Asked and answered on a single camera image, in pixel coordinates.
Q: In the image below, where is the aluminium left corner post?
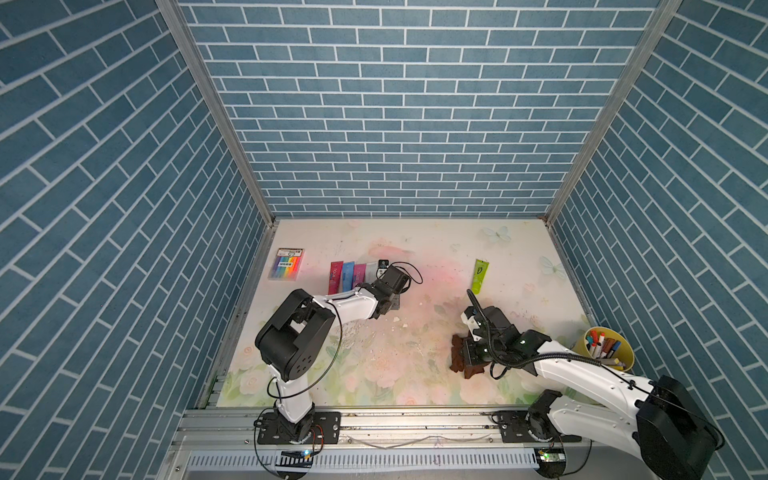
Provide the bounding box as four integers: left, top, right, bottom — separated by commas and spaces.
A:
156, 0, 275, 228

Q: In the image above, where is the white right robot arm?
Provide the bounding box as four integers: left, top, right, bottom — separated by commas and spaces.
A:
451, 304, 725, 479

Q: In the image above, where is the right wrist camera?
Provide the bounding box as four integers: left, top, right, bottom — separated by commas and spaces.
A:
461, 307, 483, 342

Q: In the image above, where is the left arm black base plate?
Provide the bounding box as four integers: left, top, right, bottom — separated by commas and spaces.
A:
254, 409, 342, 445

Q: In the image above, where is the magenta toothpaste tube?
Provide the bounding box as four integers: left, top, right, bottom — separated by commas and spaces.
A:
352, 263, 367, 288

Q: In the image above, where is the blue toothpaste tube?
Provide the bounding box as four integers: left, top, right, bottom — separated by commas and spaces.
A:
340, 262, 355, 292

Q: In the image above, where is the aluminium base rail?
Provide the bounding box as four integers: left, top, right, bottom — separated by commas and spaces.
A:
158, 406, 656, 479

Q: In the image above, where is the rainbow highlighter pen pack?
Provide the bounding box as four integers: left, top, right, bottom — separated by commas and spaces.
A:
268, 248, 304, 281

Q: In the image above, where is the aluminium right corner post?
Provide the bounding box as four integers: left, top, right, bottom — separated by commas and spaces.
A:
543, 0, 682, 230

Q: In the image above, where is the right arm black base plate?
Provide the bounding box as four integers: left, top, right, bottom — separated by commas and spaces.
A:
489, 410, 582, 444

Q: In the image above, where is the green toothpaste tube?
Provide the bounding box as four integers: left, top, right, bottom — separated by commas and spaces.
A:
471, 259, 489, 295

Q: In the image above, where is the yellow cup of markers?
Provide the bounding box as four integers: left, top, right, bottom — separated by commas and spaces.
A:
573, 327, 635, 372

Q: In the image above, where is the red toothpaste tube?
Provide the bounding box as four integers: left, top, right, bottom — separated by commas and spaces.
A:
327, 261, 344, 295

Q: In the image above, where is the brown wiping cloth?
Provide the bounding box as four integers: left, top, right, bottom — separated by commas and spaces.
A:
450, 334, 489, 379

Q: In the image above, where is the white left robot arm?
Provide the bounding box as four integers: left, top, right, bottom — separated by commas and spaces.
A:
254, 264, 423, 437

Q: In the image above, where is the aluminium corner post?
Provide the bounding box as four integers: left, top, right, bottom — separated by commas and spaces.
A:
156, 0, 275, 228
543, 0, 682, 230

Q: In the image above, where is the white pink-capped toothpaste tube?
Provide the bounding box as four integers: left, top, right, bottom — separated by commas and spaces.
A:
365, 262, 378, 283

